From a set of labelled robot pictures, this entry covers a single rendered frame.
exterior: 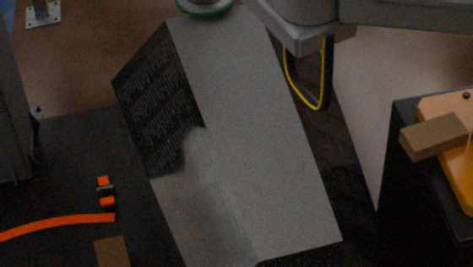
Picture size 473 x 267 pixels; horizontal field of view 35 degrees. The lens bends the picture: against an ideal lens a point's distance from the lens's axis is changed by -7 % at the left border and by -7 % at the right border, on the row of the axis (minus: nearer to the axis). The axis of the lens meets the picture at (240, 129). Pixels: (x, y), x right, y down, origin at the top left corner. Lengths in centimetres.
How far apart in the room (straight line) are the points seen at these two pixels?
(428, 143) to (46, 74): 219
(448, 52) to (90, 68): 179
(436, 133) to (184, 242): 81
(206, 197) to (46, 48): 201
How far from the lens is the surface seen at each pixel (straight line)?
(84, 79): 382
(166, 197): 240
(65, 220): 322
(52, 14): 429
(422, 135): 232
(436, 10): 198
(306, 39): 201
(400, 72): 377
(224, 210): 218
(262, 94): 244
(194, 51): 261
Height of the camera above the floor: 249
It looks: 46 degrees down
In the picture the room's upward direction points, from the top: 3 degrees counter-clockwise
